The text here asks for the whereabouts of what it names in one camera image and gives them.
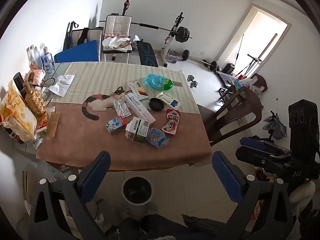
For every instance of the black tripod stand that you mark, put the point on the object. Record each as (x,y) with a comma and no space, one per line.
(252,61)

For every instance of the blue snack packet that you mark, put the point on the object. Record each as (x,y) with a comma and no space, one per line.
(156,137)

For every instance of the clear glass bottle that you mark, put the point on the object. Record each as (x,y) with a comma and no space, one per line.
(33,56)

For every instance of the small barbell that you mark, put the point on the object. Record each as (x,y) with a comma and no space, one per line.
(185,55)

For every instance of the white padded chair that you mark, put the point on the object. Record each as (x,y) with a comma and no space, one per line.
(117,23)
(91,33)

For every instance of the black weight bench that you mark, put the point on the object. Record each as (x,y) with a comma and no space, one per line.
(146,52)

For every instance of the black speaker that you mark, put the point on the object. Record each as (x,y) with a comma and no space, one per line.
(228,68)

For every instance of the black bottle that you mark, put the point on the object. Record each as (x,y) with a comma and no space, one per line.
(18,80)

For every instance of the dumbbell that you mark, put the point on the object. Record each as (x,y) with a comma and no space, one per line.
(192,80)

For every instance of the white blue medicine box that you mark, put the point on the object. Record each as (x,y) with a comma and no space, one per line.
(168,100)

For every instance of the brown paper box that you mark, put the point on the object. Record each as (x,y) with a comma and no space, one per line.
(53,123)

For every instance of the blue rice bag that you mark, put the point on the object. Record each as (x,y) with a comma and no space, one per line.
(156,81)

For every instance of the beige cloth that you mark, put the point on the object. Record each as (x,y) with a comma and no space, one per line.
(116,43)

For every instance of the small milk carton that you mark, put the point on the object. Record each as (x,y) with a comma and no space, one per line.
(115,125)

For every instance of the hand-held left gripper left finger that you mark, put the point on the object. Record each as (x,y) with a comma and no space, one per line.
(96,173)

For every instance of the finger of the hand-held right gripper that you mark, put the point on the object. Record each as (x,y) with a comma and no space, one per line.
(252,155)
(255,142)

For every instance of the orange white snack packet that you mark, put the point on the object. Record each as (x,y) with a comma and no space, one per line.
(35,76)

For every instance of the silver blister pack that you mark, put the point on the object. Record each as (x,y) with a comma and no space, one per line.
(121,108)

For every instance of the white door frame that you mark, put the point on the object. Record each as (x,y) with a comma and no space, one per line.
(233,37)

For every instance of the yellow snack bag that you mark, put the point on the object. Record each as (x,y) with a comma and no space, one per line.
(15,115)

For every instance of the cat print tablecloth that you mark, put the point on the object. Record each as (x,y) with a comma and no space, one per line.
(75,135)

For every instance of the red white packet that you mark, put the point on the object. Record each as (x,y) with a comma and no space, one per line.
(42,123)

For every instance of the black round lid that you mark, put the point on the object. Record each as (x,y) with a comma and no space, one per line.
(156,103)

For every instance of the white bench rack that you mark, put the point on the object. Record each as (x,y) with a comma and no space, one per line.
(168,40)

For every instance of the blue mat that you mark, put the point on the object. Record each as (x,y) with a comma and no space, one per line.
(80,52)

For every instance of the golden bottle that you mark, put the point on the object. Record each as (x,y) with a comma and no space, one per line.
(35,101)

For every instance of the white green medicine box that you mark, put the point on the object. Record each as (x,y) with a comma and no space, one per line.
(138,128)

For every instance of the long white box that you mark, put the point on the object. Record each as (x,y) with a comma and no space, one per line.
(138,107)

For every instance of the white crumpled tissue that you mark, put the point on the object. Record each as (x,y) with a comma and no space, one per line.
(61,83)

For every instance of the red black stick vacuum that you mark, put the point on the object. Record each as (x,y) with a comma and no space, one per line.
(126,6)

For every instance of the white yellow medicine box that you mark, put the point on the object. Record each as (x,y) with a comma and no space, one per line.
(137,89)

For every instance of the red snack packet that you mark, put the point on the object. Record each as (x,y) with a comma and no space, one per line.
(171,123)

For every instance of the person's right forearm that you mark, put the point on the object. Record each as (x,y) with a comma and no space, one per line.
(302,193)

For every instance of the grey trash bin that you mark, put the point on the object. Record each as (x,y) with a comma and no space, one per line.
(137,190)

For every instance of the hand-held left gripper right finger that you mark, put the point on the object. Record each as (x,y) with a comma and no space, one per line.
(226,175)

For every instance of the brown chair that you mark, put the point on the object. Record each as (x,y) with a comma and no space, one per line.
(259,81)

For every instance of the dark wooden chair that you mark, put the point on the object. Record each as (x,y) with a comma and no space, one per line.
(240,105)

